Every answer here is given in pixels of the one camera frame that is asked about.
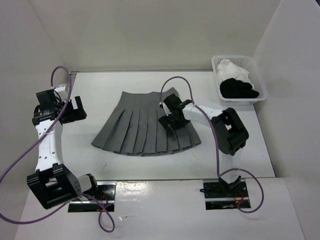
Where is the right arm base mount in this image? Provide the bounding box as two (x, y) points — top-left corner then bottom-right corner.
(199, 179), (251, 211)

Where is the grey pleated skirt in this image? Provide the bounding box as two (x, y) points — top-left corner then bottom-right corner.
(91, 87), (201, 156)

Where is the black skirt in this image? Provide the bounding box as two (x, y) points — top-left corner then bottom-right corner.
(219, 78), (260, 99)

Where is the white folded cloth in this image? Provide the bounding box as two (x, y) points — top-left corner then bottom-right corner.
(216, 59), (255, 89)

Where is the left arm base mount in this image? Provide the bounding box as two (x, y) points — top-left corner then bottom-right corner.
(67, 181), (117, 213)

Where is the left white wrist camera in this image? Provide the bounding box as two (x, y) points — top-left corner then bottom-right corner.
(52, 83), (68, 99)

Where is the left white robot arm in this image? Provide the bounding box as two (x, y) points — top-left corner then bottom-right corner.
(26, 84), (100, 209)

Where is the aluminium table edge rail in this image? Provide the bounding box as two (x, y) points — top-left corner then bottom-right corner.
(39, 70), (77, 182)

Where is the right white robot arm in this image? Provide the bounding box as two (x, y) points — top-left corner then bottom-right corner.
(158, 93), (249, 197)

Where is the white plastic basket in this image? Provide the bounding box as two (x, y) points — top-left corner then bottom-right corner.
(211, 55), (268, 106)

